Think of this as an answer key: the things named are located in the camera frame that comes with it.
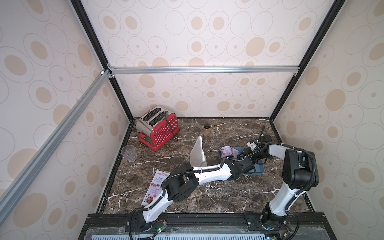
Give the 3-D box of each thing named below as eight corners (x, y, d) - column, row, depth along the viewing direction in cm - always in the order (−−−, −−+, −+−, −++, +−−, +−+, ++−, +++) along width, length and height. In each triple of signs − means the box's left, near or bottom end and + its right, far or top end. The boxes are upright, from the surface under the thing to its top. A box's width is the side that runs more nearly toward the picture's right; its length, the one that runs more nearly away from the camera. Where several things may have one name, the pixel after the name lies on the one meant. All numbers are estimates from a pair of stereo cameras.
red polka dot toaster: (139, 140, 109) (130, 122, 94) (162, 122, 121) (158, 103, 106) (157, 154, 101) (150, 137, 86) (180, 133, 113) (177, 114, 98)
